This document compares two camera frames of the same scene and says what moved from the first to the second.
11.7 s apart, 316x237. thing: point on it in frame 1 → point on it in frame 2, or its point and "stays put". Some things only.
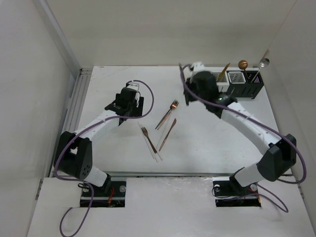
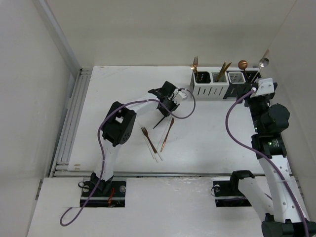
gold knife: x=222 y=72 stays put
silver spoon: x=263 y=62 stays put
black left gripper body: x=135 y=108 → x=170 y=105
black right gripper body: x=192 y=86 → x=256 y=104
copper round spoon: x=243 y=64 stays put
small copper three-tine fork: x=146 y=134 stays put
